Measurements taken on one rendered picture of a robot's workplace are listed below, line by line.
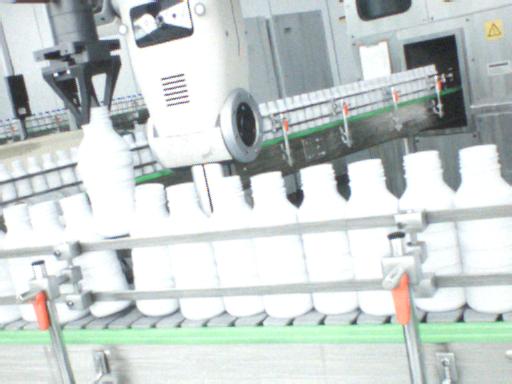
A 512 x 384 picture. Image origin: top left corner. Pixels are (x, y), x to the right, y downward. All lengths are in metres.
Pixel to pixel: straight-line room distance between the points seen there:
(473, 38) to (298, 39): 3.55
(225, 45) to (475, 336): 0.94
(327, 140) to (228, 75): 2.15
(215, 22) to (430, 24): 3.23
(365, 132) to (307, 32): 4.12
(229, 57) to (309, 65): 6.35
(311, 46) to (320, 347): 7.20
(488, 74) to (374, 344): 3.76
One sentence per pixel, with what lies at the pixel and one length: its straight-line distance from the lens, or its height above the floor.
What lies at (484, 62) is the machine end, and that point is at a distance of 4.49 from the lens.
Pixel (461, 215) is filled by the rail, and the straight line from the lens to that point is 0.74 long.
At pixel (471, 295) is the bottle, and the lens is 0.78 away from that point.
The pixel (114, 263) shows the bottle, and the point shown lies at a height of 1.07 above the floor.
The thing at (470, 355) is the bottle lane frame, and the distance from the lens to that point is 0.77.
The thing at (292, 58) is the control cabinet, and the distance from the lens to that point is 7.69.
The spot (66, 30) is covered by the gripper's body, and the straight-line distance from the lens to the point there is 0.95.
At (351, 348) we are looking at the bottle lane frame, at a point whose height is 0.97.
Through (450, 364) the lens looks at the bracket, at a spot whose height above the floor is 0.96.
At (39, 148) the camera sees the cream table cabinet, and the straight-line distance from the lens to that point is 5.22.
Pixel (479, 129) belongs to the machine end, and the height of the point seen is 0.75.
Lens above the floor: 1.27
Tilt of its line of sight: 11 degrees down
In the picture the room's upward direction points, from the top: 11 degrees counter-clockwise
